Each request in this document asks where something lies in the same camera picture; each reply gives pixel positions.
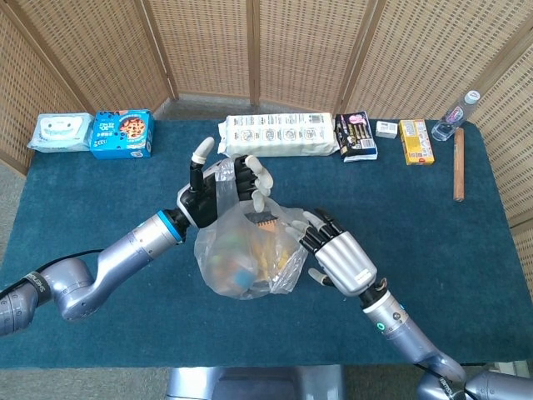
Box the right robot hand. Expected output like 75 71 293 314
285 207 388 298

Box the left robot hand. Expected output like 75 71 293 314
177 137 275 229

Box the clear plastic bag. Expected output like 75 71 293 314
194 157 309 300

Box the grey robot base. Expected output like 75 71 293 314
166 365 346 400

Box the green snack packet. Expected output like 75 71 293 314
215 233 239 268

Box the yellow sponge block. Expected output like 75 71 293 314
253 236 293 273

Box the white cup with blue label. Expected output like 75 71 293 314
224 266 260 293

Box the blue table cloth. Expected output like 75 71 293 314
0 119 521 370

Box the long white tissue pack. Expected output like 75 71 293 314
216 112 339 158

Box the blue cookie box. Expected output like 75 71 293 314
90 109 155 160

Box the black snack packet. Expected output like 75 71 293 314
335 110 379 163

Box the small white box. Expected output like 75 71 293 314
376 120 399 139

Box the yellow cardboard box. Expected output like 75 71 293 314
398 118 436 167

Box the brown wooden stick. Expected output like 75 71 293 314
452 127 466 203

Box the light blue wet wipes pack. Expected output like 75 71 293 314
27 112 95 153

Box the clear water bottle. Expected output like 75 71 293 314
431 90 481 142

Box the rattan folding screen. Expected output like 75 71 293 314
0 0 533 268

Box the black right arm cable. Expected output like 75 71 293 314
414 361 468 393

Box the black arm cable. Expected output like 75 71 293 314
0 248 105 293
414 361 468 393

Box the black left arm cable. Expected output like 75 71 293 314
0 248 105 293

